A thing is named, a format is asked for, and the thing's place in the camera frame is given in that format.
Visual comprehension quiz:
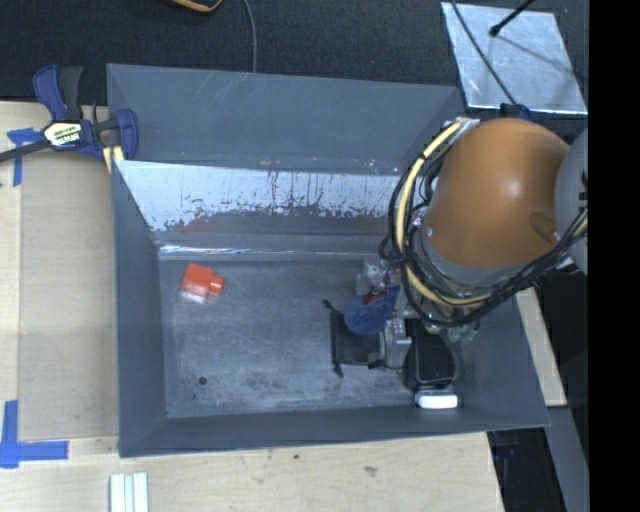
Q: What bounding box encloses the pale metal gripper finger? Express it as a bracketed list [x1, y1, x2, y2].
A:
[356, 259, 399, 301]
[368, 319, 414, 371]

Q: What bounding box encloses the blue round soft toy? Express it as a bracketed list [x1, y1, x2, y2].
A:
[343, 285, 402, 336]

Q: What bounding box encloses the black flat square piece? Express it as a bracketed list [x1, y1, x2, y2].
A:
[323, 298, 387, 379]

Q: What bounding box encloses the white rounded block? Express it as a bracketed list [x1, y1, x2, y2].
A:
[414, 390, 460, 411]

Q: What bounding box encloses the grey metal bin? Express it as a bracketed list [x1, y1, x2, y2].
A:
[105, 63, 552, 459]

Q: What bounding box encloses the red-capped small clear bottle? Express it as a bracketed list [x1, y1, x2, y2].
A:
[178, 262, 227, 306]

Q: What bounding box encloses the pale wood flat board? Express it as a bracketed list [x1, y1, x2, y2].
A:
[18, 152, 121, 443]

